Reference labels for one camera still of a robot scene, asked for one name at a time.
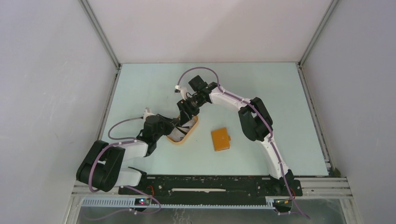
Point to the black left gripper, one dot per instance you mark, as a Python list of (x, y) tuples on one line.
[(169, 123)]

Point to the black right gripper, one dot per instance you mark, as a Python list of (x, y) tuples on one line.
[(186, 116)]

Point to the beige oval plastic tray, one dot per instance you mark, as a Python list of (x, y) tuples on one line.
[(188, 135)]

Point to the orange leather card holder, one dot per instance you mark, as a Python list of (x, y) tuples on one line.
[(221, 139)]

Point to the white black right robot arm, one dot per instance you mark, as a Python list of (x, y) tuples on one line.
[(255, 121)]

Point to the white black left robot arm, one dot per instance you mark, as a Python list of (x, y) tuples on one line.
[(102, 168)]

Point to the silver VIP card upper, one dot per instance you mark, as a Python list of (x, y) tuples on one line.
[(191, 123)]

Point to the silver vip card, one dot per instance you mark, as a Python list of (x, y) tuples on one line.
[(176, 136), (191, 123)]

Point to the silver VIP card lower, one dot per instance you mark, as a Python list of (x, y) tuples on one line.
[(176, 136)]

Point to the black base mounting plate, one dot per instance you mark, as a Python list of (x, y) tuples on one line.
[(221, 190)]

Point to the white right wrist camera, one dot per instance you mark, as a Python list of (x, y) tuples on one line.
[(182, 90)]

